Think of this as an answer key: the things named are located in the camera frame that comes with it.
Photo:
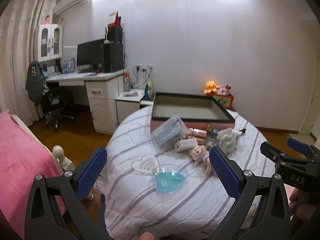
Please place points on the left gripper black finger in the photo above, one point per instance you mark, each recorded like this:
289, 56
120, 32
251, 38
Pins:
277, 156

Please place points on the black office chair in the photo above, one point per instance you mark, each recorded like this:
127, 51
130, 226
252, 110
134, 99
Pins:
57, 104

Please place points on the red cartoon storage box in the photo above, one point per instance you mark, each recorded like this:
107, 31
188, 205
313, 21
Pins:
225, 101

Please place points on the white air conditioner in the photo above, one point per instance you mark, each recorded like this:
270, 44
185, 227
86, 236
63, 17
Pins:
65, 5

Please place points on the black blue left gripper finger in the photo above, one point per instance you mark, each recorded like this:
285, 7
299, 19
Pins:
260, 210
43, 219

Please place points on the clear heart-shaped lid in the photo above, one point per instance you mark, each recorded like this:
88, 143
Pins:
146, 165

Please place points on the orange octopus plush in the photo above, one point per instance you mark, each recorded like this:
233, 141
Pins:
211, 87

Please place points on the beige curtain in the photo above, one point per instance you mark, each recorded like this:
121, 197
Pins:
18, 23

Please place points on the black computer monitor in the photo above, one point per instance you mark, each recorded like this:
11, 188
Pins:
90, 56

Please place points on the pink box with black rim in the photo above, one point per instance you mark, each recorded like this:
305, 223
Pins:
196, 111

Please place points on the grey jacket on chair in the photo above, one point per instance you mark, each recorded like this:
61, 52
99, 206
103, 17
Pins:
36, 85

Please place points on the striped white quilt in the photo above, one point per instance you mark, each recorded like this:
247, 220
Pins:
145, 188

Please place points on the blue yellow snack bag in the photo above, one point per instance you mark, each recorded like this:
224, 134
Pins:
148, 92

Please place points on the white bed post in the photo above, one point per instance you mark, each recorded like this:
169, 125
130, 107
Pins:
65, 163

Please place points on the clear glass bulb bottle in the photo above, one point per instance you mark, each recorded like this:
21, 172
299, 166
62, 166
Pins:
211, 140

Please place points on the white bedside cabinet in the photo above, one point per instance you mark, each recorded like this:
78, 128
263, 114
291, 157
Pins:
128, 102

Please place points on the clear plastic pack of items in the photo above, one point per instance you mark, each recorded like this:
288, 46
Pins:
168, 133

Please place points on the white wall cabinet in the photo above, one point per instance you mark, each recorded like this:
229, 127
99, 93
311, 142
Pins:
48, 42

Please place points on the person's right hand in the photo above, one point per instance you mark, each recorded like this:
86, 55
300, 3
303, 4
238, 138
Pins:
304, 208

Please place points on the red folder on speaker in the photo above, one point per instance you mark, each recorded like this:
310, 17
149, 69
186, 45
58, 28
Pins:
113, 19

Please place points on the orange-capped water bottle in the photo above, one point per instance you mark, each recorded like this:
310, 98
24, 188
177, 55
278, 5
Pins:
127, 85

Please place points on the small pink-haired doll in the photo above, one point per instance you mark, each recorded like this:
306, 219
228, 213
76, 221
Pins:
199, 154

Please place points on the pink blanket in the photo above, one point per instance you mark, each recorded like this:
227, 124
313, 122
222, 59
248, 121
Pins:
22, 158

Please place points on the black computer tower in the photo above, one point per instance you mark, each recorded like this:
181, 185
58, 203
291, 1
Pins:
113, 57

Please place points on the white desk with drawers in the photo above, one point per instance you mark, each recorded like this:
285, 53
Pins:
102, 91

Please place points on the wall power strip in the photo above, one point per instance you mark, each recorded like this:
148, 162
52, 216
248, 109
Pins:
145, 67

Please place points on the white plastic figure toy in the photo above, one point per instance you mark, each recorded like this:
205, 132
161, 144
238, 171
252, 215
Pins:
228, 139

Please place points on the white power adapter block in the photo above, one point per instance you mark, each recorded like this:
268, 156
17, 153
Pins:
185, 144

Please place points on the blue heart-shaped clear dish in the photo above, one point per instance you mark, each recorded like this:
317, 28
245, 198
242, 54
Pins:
169, 179

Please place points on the black speaker box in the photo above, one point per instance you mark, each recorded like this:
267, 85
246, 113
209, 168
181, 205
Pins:
115, 34

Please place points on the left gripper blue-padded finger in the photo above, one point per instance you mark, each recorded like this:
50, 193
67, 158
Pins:
311, 153

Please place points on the rose gold metallic cylinder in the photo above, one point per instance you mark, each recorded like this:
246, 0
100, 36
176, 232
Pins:
193, 132

